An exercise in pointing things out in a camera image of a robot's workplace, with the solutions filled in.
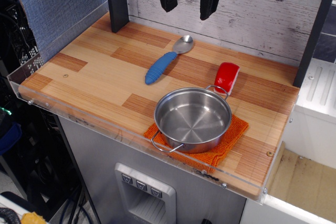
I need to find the blue handled metal spoon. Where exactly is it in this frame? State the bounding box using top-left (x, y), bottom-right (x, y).
top-left (145, 35), bottom-right (193, 85)

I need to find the silver toy fridge cabinet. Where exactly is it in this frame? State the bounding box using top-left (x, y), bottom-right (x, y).
top-left (59, 118), bottom-right (246, 223)

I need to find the stainless steel pot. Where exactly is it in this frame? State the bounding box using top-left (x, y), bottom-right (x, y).
top-left (151, 85), bottom-right (232, 153)

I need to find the dark right support post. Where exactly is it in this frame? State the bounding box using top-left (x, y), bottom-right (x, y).
top-left (292, 0), bottom-right (333, 88)

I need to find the white toy sink unit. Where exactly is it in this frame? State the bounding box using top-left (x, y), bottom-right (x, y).
top-left (241, 59), bottom-right (335, 223)

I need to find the clear acrylic counter guard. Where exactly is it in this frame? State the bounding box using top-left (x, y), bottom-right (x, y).
top-left (8, 4), bottom-right (299, 202)

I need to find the orange knitted cloth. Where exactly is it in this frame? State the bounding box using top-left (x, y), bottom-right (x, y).
top-left (143, 114), bottom-right (249, 174)

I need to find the grey ice dispenser panel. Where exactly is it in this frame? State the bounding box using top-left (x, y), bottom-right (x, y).
top-left (114, 163), bottom-right (176, 223)

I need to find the red and white toy sushi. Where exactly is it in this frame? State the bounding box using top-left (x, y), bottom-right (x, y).
top-left (214, 62), bottom-right (240, 95)

